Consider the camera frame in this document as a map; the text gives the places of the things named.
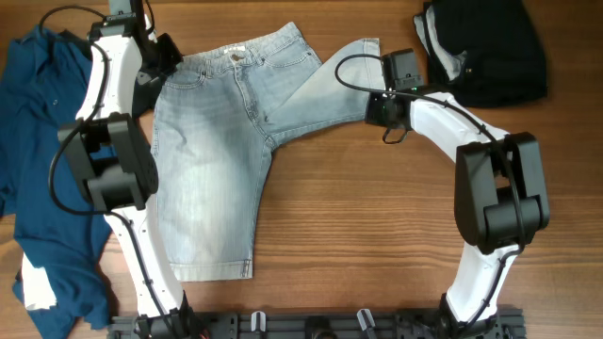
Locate black garment under shirt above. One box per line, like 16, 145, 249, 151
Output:
59, 29, 92, 60

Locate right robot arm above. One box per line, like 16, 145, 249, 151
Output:
366, 49, 550, 338

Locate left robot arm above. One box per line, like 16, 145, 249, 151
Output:
51, 0, 206, 338

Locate light blue denim shorts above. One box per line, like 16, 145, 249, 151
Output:
152, 23, 383, 282

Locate folded black clothes pile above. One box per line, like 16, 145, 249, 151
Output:
413, 0, 548, 108

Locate dark blue polo shirt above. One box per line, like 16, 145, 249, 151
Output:
1, 27, 111, 338

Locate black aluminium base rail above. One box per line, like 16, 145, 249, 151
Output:
106, 308, 527, 339

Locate right white rail clip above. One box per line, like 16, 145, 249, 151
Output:
356, 309, 377, 339

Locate white rail clip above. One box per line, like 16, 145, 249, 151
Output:
251, 311, 267, 332
356, 309, 377, 339

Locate left white rail clip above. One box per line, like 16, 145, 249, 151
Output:
251, 311, 267, 332

